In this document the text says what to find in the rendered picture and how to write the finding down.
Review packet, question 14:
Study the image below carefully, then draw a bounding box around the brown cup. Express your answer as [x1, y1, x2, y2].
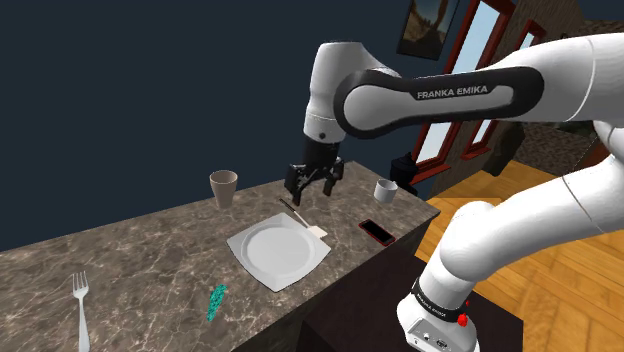
[209, 169, 239, 210]

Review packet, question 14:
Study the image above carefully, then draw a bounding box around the white mug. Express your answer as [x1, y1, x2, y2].
[373, 178, 399, 204]

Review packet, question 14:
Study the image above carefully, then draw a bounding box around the white spatula with dark handle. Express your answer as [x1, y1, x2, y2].
[279, 197, 329, 240]

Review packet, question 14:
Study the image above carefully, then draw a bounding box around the teal patterned oblong object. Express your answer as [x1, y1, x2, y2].
[206, 284, 229, 323]

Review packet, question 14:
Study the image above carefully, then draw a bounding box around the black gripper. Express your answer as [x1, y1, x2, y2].
[284, 134, 346, 207]

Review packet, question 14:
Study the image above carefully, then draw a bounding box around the dark robot stand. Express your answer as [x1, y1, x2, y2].
[297, 253, 525, 352]

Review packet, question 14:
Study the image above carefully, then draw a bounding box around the silver fork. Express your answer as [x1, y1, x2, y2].
[71, 271, 92, 352]

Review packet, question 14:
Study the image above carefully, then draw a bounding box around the white square plate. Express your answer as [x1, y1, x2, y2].
[226, 212, 332, 294]

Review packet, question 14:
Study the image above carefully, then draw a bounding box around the red-framed window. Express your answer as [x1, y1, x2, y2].
[410, 0, 518, 187]
[460, 19, 547, 162]

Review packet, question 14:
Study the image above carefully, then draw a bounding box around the dark-framed wall picture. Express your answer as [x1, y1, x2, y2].
[396, 0, 460, 62]

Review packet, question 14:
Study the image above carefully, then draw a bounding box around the red-edged black phone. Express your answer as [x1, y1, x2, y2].
[358, 218, 397, 247]

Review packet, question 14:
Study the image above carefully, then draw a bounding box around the black kettle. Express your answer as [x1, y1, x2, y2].
[389, 151, 419, 196]

